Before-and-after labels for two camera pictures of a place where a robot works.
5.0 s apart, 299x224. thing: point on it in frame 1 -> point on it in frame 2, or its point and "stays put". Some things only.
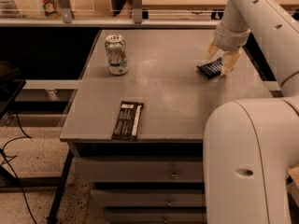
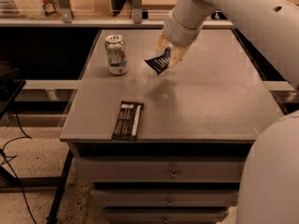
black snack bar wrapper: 126,127 stays put
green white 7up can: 117,54 stays put
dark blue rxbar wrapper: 213,69 -> 160,63
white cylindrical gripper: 230,39 -> 180,30
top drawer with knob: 140,169 stays put
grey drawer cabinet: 159,178 stays put
